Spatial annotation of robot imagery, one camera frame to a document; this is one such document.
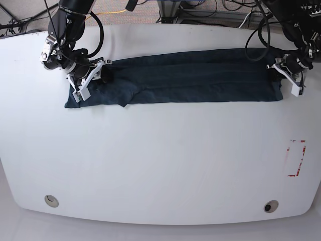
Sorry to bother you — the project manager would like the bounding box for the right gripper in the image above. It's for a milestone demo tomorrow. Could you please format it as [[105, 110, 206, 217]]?
[[65, 57, 114, 92]]

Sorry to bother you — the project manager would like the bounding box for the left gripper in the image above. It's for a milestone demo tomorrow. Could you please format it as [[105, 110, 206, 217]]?
[[267, 56, 307, 86]]

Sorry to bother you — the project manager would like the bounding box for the dark blue T-shirt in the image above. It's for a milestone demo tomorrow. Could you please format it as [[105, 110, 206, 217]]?
[[65, 48, 283, 108]]

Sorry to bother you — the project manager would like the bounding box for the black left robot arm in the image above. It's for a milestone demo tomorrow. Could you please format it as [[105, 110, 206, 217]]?
[[258, 1, 320, 96]]

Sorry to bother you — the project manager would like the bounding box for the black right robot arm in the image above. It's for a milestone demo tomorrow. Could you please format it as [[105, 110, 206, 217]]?
[[40, 1, 112, 103]]

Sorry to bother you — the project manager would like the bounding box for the black tripod stand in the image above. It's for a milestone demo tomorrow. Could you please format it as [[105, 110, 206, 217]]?
[[1, 0, 49, 32]]

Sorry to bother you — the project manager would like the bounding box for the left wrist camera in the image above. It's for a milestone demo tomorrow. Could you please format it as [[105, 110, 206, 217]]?
[[291, 84, 305, 97]]

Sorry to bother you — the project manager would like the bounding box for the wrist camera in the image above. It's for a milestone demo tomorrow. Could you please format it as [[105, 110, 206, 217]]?
[[291, 84, 305, 97], [72, 88, 91, 103]]

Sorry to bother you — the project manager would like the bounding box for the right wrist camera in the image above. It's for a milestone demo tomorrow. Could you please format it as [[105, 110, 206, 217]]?
[[72, 88, 91, 103]]

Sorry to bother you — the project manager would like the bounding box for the yellow cable on floor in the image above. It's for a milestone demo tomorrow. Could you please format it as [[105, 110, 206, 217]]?
[[95, 9, 127, 17]]

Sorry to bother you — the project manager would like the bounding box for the aluminium frame post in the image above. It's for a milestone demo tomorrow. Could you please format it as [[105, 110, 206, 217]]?
[[156, 1, 182, 24]]

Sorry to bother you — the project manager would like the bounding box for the right table cable grommet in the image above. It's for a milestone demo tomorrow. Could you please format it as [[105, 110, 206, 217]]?
[[263, 200, 279, 213]]

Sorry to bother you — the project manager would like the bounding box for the table cable grommet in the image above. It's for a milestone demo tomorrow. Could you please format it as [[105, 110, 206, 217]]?
[[263, 200, 279, 213], [44, 195, 59, 208]]

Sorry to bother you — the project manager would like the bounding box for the left table cable grommet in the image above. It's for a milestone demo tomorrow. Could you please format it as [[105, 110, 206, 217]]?
[[44, 195, 59, 208]]

